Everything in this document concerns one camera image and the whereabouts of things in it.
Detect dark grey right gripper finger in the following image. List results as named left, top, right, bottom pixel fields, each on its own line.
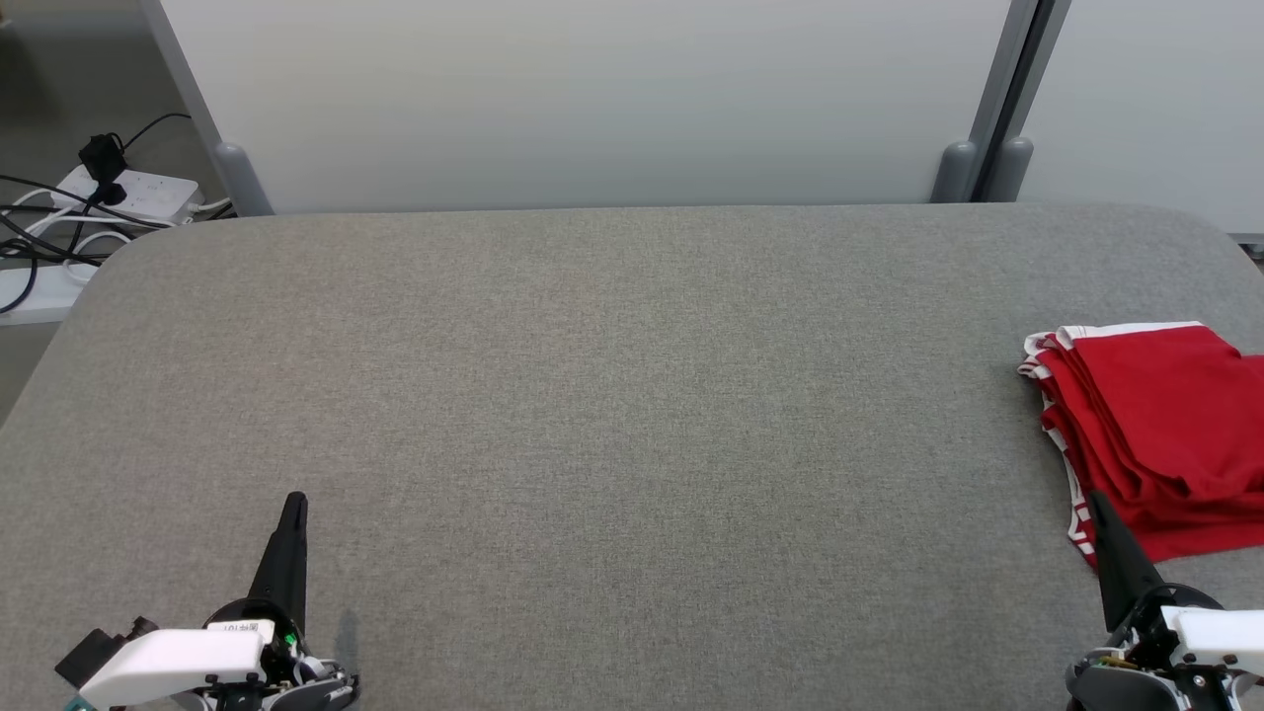
left=1085, top=490, right=1167, bottom=634

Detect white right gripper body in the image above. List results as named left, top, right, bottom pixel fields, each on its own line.
left=1159, top=604, right=1264, bottom=673

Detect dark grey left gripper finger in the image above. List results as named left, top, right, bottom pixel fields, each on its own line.
left=246, top=491, right=311, bottom=634

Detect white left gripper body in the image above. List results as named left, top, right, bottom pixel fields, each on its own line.
left=78, top=620, right=278, bottom=709

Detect red white jersey shirt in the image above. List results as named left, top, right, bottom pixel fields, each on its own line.
left=1017, top=331, right=1264, bottom=573

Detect red white shorts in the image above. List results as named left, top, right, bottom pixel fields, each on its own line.
left=1055, top=321, right=1264, bottom=507

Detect black plug adapter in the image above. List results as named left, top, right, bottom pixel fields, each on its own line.
left=78, top=132, right=129, bottom=207

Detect narrow white partition panel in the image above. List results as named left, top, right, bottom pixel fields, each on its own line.
left=1017, top=0, right=1264, bottom=238

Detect wide white partition panel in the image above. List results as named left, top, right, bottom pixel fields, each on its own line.
left=158, top=0, right=1018, bottom=216

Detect white floor cable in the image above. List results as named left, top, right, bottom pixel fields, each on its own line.
left=10, top=197, right=236, bottom=287

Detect grey partition post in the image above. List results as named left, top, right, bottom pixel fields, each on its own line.
left=930, top=0, right=1044, bottom=204
left=987, top=0, right=1073, bottom=204
left=138, top=0, right=275, bottom=217

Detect white power strip with cables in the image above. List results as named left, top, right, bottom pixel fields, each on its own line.
left=0, top=112, right=194, bottom=315

